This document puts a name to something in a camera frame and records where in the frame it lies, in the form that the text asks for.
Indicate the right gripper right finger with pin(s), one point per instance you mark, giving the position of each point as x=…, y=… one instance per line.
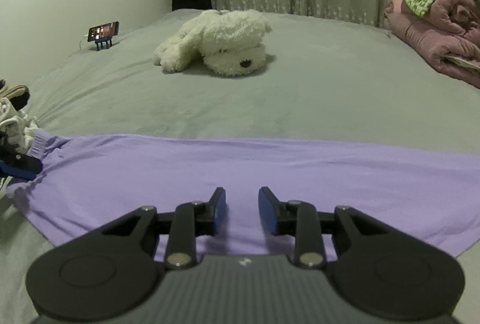
x=279, y=217

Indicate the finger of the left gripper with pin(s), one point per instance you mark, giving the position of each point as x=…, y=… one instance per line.
x=21, y=167

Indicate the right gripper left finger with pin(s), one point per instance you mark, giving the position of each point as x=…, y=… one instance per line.
x=209, y=216

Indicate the purple pants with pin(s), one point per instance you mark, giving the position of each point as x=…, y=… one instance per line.
x=87, y=181

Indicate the folded white garment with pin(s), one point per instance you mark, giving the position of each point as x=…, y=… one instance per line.
x=19, y=128

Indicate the folded beige garment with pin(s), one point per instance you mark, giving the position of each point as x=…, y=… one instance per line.
x=16, y=91

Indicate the smartphone on blue stand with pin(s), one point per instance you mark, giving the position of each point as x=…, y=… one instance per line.
x=102, y=35

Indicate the white plush dog toy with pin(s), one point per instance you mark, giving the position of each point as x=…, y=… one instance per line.
x=229, y=43

